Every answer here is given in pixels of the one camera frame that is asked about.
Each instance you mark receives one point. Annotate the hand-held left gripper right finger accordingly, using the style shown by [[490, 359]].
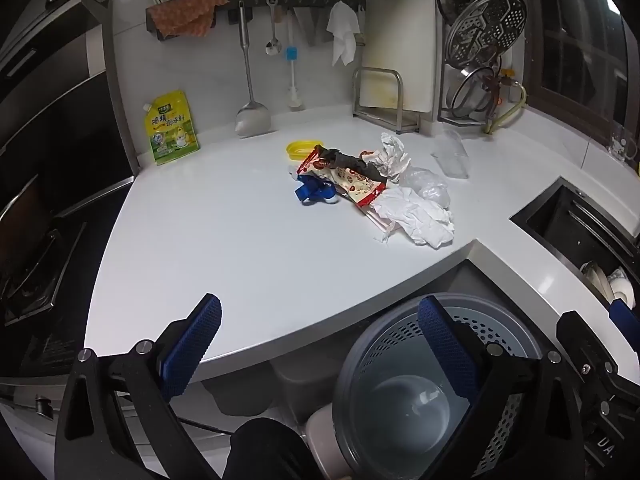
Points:
[[445, 345]]

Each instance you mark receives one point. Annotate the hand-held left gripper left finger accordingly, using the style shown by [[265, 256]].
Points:
[[195, 347]]

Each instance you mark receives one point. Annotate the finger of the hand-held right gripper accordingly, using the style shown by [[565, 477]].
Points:
[[580, 337], [622, 314]]

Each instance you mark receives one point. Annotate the grey perforated trash bin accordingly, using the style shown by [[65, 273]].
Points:
[[390, 410]]

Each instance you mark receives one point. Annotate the large white tissue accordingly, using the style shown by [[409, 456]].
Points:
[[415, 220]]

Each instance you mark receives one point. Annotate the blue plastic wrapper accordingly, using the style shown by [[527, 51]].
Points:
[[305, 191]]

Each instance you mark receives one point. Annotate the dark brown peel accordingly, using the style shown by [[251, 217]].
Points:
[[350, 162]]

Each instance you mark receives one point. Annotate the white bowl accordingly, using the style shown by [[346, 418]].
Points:
[[622, 287]]

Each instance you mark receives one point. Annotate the white plates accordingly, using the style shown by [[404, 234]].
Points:
[[595, 277]]

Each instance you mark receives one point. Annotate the kitchen sink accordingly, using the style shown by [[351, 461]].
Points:
[[555, 225]]

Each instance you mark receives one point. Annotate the person's dark trouser leg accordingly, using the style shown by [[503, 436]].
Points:
[[270, 450]]

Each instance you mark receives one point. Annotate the clear plastic bag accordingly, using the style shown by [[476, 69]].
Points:
[[427, 187]]

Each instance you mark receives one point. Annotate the printed glass cup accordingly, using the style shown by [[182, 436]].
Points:
[[625, 142]]

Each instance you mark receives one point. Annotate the black gas stove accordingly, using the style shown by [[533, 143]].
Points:
[[30, 280]]

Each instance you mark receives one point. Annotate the red snack wrapper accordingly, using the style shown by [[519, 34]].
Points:
[[350, 184]]

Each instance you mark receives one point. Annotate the clear plastic cup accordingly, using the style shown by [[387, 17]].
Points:
[[450, 157]]

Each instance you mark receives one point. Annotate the small crumpled white paper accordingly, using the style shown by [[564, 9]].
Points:
[[392, 157]]

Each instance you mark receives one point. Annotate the yellow green seasoning pouch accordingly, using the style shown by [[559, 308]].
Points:
[[170, 130]]

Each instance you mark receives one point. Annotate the yellow plastic lid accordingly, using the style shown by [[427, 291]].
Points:
[[295, 149]]

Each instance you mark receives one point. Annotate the metal spatula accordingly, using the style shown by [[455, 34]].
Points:
[[252, 120]]

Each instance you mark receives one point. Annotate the metal cutting board holder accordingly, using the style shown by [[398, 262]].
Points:
[[401, 100]]

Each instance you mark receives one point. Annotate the pot lid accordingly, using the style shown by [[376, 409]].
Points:
[[470, 95]]

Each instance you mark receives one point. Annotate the dark framed window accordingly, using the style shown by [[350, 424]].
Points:
[[575, 60]]

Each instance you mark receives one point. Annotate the black pot lid rack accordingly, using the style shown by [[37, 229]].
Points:
[[442, 85]]

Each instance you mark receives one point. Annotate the dark range hood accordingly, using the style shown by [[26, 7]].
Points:
[[50, 85]]

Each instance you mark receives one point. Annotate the white cutting board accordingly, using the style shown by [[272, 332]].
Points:
[[400, 45]]

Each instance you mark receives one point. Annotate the blue white bottle brush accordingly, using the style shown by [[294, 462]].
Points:
[[291, 53]]

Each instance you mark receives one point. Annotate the small metal spoon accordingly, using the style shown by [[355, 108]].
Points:
[[272, 47]]

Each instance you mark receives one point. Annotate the perforated metal steamer plate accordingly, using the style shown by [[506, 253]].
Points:
[[485, 27]]

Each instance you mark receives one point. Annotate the orange dishcloth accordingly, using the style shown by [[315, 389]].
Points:
[[185, 17]]

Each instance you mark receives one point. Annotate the white hanging cloth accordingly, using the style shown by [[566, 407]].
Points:
[[342, 30]]

